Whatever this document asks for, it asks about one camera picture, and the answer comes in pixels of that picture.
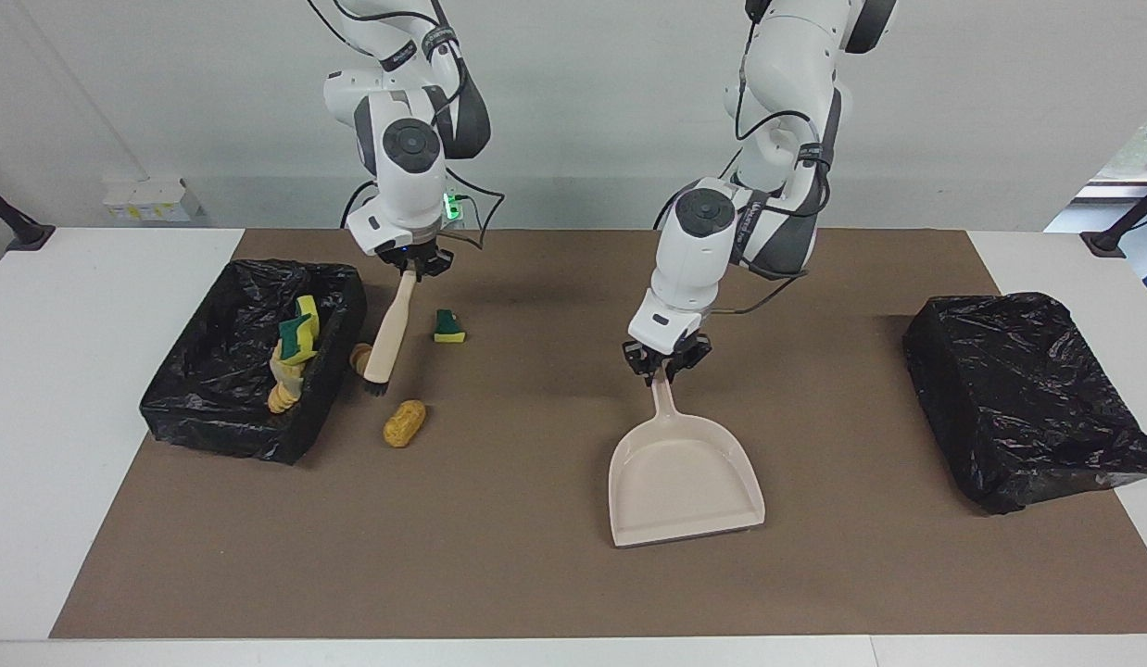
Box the beige plastic dustpan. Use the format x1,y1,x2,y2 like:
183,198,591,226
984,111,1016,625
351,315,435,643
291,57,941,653
608,364,767,549

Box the white wall socket box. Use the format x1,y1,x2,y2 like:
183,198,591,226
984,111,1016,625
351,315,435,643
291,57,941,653
102,178,204,223

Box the glass window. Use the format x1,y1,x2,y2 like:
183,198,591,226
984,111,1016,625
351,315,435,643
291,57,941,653
1089,104,1147,184

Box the brown table mat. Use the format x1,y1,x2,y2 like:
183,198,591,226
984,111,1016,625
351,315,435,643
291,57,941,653
49,228,1147,640

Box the yellow notched sponge piece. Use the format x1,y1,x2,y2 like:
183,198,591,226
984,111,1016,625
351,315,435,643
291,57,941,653
275,315,321,366

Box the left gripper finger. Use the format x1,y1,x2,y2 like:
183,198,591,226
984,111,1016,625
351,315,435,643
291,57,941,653
622,341,660,388
671,333,714,383

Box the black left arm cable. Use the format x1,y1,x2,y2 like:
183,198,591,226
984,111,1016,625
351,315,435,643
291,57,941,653
708,19,832,318

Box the black table clamp stand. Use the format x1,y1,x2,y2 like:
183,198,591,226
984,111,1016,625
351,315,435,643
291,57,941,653
1080,179,1147,258
0,176,57,253

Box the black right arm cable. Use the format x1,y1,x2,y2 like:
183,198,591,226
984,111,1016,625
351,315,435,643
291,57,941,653
305,0,507,253

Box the beige brush black bristles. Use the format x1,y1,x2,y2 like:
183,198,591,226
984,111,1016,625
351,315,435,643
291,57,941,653
361,269,419,398

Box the black bag-lined bin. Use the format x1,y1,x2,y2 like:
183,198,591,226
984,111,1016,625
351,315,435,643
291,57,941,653
902,292,1147,516
139,258,369,466

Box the black right base cable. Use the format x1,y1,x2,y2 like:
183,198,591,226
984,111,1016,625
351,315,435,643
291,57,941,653
339,178,380,231

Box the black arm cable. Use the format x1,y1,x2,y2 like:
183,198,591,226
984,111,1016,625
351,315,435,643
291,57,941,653
708,19,832,318
305,0,507,253

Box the brown toy bread roll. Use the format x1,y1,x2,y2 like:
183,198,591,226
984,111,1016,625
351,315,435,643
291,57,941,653
382,399,428,449

